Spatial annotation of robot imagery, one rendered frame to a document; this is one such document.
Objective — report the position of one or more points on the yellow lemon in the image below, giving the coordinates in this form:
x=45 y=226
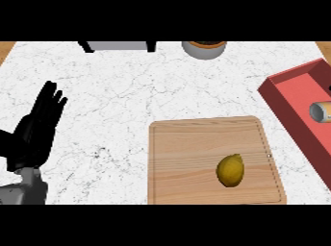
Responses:
x=231 y=170

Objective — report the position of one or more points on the red cardboard box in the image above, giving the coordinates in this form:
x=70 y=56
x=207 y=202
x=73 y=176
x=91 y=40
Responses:
x=309 y=128

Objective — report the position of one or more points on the grey pot with brown rim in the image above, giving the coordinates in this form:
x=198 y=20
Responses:
x=204 y=50

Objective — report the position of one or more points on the grey appliance with black legs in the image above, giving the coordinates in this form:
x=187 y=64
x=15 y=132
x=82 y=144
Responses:
x=117 y=45

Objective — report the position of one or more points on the wooden cutting board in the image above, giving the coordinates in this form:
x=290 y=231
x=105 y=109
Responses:
x=191 y=160

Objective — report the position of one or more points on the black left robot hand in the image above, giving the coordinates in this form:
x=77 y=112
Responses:
x=34 y=141

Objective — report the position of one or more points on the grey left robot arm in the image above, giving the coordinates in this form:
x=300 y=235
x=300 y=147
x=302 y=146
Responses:
x=24 y=190

